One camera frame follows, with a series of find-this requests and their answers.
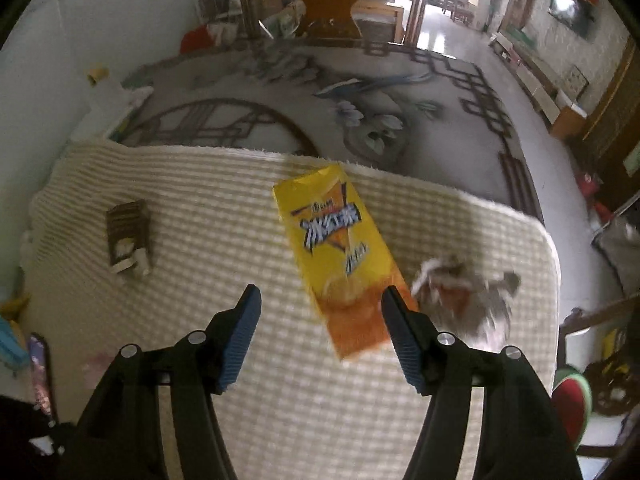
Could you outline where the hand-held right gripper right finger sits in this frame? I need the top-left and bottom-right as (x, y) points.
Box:
(381, 285), (583, 480)

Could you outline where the yellow capped white bottle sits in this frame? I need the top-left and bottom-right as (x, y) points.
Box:
(86, 64), (126, 111)

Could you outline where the grey white crumpled wrapper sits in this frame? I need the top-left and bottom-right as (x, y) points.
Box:
(411, 255), (522, 356)

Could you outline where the red plastic bag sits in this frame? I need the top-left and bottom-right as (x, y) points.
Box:
(180, 25), (218, 55)

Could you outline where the small brown cardboard box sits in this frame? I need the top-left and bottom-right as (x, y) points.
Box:
(106, 199), (153, 281)

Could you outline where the cyan plastic item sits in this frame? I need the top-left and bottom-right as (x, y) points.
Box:
(0, 315), (31, 376)

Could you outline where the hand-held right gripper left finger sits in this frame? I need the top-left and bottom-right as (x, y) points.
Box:
(60, 284), (262, 480)

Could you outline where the floral patterned flat case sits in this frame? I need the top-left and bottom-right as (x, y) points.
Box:
(27, 332), (56, 418)

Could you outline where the grey printed tablecloth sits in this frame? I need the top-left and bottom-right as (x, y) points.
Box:
(115, 40), (546, 226)

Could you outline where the red plastic item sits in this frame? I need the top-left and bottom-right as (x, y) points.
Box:
(575, 170), (613, 223)

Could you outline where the wall television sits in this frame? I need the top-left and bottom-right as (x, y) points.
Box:
(548, 0), (598, 38)

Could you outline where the yellow drink carton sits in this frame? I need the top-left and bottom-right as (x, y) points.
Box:
(272, 162), (420, 361)

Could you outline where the cream waffle mat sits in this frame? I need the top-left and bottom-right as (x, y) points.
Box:
(27, 140), (561, 480)

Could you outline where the small yellow item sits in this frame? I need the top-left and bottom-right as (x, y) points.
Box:
(0, 294), (31, 318)

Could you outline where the small square wall clock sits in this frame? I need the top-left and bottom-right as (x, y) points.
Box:
(567, 65), (588, 98)

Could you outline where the red bucket with green rim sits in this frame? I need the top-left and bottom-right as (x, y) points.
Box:
(552, 367), (594, 456)

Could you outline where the light wooden tv bench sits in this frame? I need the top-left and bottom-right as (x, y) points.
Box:
(490, 30), (588, 141)

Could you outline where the white green plastic bag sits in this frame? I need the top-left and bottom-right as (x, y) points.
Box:
(255, 0), (308, 38)

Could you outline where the grey cloth bag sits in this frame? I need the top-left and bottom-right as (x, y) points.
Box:
(592, 215), (640, 296)

